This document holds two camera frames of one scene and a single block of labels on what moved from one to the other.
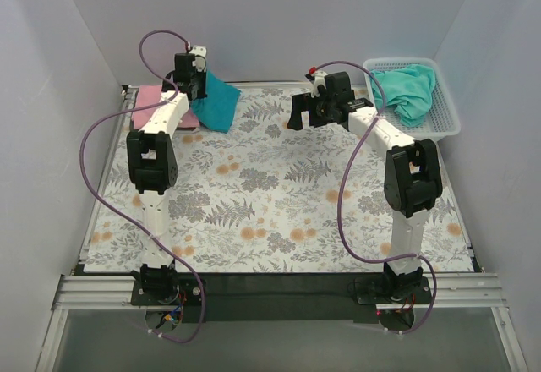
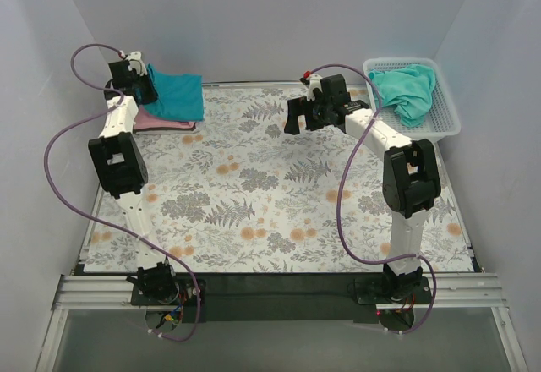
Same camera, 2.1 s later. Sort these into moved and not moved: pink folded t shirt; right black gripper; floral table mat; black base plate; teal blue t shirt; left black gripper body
Moved: left black gripper body; teal blue t shirt
Not moved: right black gripper; floral table mat; black base plate; pink folded t shirt
